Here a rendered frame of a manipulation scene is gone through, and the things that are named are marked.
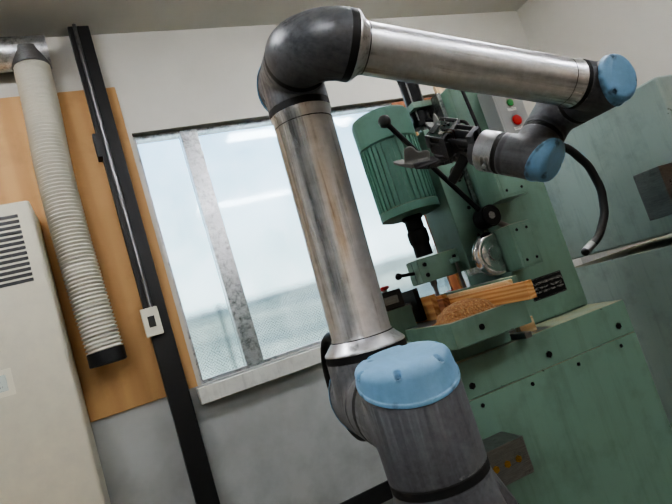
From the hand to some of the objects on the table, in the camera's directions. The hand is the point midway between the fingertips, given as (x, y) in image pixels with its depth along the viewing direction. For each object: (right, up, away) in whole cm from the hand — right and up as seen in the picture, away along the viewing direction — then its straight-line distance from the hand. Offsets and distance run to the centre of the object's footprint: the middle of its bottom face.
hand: (410, 144), depth 131 cm
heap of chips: (+12, -42, -8) cm, 44 cm away
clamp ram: (+2, -47, +14) cm, 49 cm away
